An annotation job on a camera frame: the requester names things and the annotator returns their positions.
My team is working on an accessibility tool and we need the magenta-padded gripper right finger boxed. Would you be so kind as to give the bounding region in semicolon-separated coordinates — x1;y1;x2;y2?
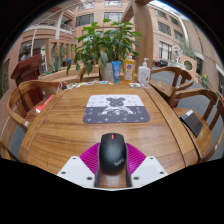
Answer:
125;142;169;188

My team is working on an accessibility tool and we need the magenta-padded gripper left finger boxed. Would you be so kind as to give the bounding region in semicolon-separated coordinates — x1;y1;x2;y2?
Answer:
56;142;102;189

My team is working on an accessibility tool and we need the black computer mouse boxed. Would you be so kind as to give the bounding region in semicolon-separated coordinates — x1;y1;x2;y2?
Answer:
98;132;128;175

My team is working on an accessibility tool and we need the grey bear-print mouse pad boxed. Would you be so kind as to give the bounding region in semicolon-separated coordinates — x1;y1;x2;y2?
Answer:
82;94;151;125

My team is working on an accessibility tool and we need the wooden armchair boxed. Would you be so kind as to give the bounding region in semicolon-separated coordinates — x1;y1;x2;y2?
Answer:
167;87;224;163
6;79;63;133
148;65;195;101
76;64;101;83

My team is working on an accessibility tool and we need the black notebook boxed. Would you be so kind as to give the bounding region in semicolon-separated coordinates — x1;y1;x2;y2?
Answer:
179;109;204;139

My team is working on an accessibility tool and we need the red and white booklet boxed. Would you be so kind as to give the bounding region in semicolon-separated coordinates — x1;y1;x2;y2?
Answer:
35;94;55;113

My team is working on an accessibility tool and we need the white pump bottle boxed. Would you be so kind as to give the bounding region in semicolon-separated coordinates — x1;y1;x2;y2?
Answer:
137;57;152;85

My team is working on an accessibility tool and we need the yellow dish soap bottle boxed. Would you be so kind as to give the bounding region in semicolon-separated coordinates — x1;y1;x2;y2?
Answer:
122;53;137;84

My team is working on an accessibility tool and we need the blue squeeze tube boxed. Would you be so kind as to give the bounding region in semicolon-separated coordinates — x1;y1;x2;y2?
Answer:
111;60;122;84

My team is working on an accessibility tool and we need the black car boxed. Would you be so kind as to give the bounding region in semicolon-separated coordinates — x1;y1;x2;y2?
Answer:
157;59;169;68

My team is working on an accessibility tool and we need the dark red wooden lectern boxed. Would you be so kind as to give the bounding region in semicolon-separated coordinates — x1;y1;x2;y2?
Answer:
10;53;44;108

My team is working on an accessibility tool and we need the white stone sculpture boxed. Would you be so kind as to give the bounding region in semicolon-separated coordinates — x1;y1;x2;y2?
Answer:
172;44;185;65

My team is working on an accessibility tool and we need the green plant in white pot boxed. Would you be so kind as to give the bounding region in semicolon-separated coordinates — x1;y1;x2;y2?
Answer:
66;18;144;82

